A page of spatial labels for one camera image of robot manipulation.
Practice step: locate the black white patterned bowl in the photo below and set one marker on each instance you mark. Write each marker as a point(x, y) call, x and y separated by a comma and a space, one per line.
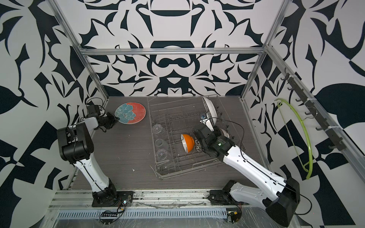
point(198, 147)

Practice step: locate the frosted textured plastic cup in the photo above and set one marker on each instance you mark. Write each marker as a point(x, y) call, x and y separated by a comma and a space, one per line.
point(161, 144)

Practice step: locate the white orange small bowl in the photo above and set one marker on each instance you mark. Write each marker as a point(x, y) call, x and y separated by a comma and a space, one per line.
point(187, 142)

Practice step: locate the teal red striped bowl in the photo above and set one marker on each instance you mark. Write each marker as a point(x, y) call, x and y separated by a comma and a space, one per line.
point(130, 113)

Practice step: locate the grey wire dish rack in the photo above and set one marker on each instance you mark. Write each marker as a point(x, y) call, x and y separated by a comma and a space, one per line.
point(174, 120)

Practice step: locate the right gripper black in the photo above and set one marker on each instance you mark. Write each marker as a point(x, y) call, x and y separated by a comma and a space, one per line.
point(217, 132)

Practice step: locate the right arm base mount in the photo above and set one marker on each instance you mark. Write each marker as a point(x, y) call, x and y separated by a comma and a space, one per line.
point(223, 197)

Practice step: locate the clear smooth plastic cup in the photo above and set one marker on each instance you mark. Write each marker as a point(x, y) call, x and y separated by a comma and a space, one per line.
point(157, 129)

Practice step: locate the black wall hook rail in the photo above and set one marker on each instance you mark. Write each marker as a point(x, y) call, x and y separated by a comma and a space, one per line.
point(314, 112)

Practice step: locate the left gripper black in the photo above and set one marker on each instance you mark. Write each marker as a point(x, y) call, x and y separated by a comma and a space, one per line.
point(115, 120)

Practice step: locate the clear faceted plastic cup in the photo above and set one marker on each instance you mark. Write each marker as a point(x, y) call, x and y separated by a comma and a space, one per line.
point(163, 157)

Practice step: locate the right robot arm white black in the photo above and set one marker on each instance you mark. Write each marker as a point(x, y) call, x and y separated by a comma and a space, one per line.
point(279, 197)

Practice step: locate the aluminium frame bars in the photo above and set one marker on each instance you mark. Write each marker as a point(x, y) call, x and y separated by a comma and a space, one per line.
point(352, 153)

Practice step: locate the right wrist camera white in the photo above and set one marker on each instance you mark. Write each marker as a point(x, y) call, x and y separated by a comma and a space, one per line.
point(206, 120)

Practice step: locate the pink ribbed bowl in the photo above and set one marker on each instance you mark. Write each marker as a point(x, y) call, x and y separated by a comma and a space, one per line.
point(224, 133)

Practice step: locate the zigzag rim white bowl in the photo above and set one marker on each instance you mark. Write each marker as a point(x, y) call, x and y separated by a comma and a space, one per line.
point(210, 110)

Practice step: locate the green plastic hanger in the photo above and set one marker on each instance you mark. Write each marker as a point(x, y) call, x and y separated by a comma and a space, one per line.
point(307, 165)

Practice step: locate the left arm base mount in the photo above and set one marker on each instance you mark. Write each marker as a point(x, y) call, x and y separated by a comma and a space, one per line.
point(101, 199)

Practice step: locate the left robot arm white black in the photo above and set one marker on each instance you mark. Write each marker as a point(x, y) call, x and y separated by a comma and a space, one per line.
point(76, 147)

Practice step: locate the white slotted cable duct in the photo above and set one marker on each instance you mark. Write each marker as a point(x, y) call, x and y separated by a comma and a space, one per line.
point(219, 213)

